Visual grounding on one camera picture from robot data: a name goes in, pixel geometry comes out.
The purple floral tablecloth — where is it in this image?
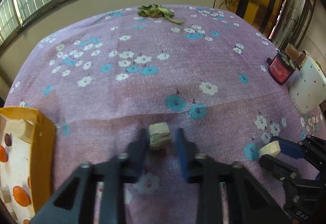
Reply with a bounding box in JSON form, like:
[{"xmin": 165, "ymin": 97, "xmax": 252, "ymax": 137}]
[{"xmin": 6, "ymin": 6, "xmax": 325, "ymax": 202}]

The white polka dot cup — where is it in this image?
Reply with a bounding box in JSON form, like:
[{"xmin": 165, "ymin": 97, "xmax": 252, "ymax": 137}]
[{"xmin": 289, "ymin": 57, "xmax": 326, "ymax": 114}]

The small orange kumquat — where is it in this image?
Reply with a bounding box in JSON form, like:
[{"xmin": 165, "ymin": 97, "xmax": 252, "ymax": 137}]
[{"xmin": 0, "ymin": 145, "xmax": 8, "ymax": 163}]

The small round white cake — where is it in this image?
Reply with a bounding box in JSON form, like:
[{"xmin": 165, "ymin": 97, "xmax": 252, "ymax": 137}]
[{"xmin": 259, "ymin": 140, "xmax": 281, "ymax": 157}]

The brown object behind jar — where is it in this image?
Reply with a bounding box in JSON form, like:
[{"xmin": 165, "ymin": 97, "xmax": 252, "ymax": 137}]
[{"xmin": 285, "ymin": 43, "xmax": 307, "ymax": 67}]

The large cream cube block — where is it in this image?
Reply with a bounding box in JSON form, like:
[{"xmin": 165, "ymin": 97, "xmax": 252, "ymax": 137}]
[{"xmin": 18, "ymin": 119, "xmax": 33, "ymax": 144}]

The red jujube date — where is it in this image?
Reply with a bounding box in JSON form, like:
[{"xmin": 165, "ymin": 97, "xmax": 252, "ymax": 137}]
[{"xmin": 4, "ymin": 133, "xmax": 12, "ymax": 147}]

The large orange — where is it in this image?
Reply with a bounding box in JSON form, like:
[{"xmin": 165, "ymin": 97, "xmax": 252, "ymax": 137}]
[{"xmin": 12, "ymin": 185, "xmax": 30, "ymax": 208}]

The yellow-rimmed white tray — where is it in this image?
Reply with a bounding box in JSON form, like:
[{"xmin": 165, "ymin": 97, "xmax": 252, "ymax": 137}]
[{"xmin": 1, "ymin": 107, "xmax": 56, "ymax": 223}]

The small cream cube block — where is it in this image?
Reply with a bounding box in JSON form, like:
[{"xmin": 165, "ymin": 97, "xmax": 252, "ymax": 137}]
[{"xmin": 148, "ymin": 123, "xmax": 171, "ymax": 151}]

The red label dark jar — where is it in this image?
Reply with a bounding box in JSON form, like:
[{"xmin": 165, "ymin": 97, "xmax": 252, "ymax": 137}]
[{"xmin": 266, "ymin": 51, "xmax": 296, "ymax": 85}]

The green leafy sprig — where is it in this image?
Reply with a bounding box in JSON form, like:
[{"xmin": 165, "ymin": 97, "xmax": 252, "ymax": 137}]
[{"xmin": 138, "ymin": 4, "xmax": 183, "ymax": 25}]

